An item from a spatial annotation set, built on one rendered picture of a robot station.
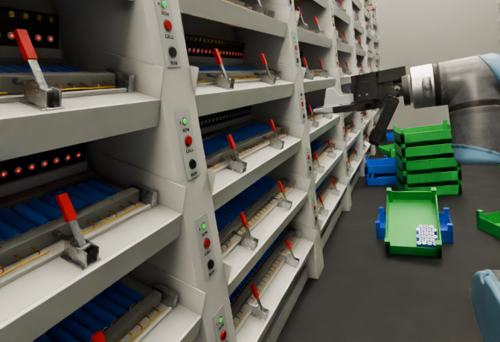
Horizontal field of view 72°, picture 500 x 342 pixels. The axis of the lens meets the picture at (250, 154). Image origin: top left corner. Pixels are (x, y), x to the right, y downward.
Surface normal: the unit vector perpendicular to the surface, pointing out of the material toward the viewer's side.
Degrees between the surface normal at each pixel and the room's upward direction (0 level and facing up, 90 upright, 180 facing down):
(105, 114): 111
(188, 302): 90
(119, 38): 90
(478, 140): 75
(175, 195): 90
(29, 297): 21
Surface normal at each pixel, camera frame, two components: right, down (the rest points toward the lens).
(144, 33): -0.42, 0.22
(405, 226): -0.33, -0.76
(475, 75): -0.47, -0.06
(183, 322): 0.19, -0.93
